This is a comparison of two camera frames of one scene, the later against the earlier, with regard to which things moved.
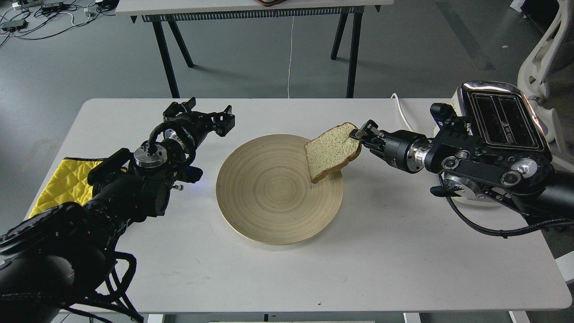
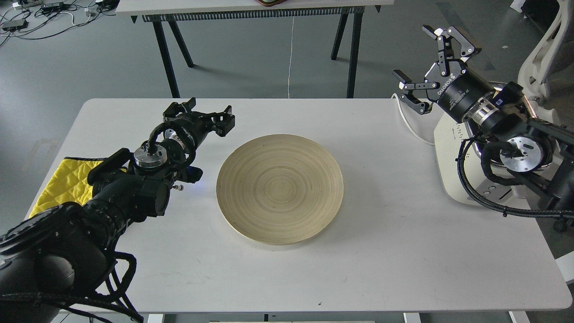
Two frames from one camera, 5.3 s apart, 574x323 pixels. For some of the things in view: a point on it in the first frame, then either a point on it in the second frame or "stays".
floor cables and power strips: x=34 y=19 stays
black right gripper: x=407 y=151 to x=460 y=90
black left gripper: x=197 y=125 stays
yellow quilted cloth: x=68 y=183 stays
